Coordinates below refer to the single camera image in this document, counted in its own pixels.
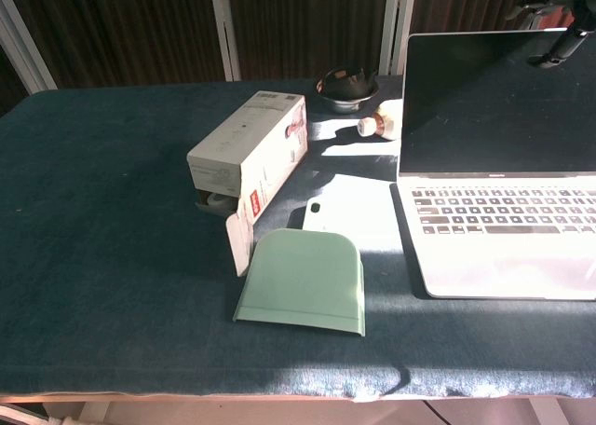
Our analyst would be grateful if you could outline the dark right robot hand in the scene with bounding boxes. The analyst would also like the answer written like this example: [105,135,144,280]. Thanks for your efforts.
[506,0,596,68]

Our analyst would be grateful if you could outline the silver laptop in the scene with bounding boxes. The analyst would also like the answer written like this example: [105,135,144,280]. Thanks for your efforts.
[397,27,596,301]

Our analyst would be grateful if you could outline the dark brown pleated curtain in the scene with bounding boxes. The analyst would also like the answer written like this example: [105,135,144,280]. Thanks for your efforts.
[4,0,227,90]
[409,0,553,37]
[225,0,390,81]

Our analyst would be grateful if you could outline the white bottle with copper neck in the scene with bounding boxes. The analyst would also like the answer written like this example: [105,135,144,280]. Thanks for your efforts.
[356,100,404,143]

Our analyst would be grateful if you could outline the black crumpled object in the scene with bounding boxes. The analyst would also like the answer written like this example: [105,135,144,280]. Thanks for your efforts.
[324,68,374,98]

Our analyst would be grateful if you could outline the shiny metal bowl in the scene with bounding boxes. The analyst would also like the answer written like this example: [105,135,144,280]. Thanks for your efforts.
[315,65,379,115]

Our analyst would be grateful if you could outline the white cardboard product box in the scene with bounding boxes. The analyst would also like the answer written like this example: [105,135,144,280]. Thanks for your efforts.
[185,90,309,278]

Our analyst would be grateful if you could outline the mint green plastic dustpan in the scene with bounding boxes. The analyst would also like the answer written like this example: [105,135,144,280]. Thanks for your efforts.
[231,196,369,338]

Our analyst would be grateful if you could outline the grey item inside box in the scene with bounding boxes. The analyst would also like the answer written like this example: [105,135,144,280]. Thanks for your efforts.
[194,190,239,217]

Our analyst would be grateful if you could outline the blue fabric tablecloth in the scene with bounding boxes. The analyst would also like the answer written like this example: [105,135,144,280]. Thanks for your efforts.
[0,73,596,402]

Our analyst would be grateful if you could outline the white metal frame post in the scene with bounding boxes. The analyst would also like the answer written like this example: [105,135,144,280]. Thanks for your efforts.
[0,0,58,95]
[378,0,419,76]
[208,0,242,82]

